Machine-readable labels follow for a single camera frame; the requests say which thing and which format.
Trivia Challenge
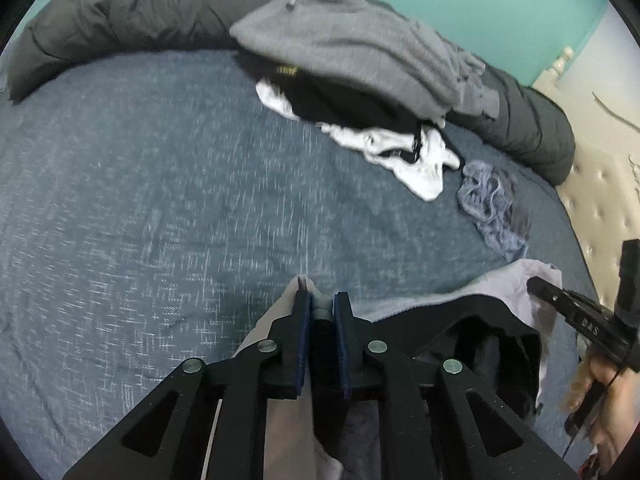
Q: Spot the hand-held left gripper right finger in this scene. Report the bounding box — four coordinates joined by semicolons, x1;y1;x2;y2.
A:
332;291;581;480

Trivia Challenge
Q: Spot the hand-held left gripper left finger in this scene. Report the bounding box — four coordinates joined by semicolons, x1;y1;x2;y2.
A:
62;276;313;480

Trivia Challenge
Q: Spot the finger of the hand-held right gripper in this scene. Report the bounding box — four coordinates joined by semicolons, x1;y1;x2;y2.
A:
526;276;577;319

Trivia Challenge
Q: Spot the light grey zip jacket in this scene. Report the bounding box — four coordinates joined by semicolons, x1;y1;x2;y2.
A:
232;258;563;480

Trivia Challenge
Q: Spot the person's right hand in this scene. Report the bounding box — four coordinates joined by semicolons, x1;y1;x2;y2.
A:
562;340;640;468

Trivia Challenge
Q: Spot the blue grey crumpled garment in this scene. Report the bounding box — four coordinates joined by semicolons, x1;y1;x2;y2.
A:
456;160;531;263

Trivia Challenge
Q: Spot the cream tufted headboard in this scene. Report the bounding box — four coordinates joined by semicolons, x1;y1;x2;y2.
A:
530;47;640;311

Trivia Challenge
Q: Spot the white crumpled garment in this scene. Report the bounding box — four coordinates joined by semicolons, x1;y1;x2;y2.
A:
256;80;461;201

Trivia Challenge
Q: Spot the black crumpled garment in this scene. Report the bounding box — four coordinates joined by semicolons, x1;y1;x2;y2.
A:
262;57;466;166

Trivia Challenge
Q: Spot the grey knitted sweater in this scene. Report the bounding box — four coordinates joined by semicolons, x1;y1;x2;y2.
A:
230;0;501;121

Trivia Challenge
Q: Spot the dark grey rolled duvet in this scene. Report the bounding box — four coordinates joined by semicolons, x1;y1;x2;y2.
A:
7;0;576;186

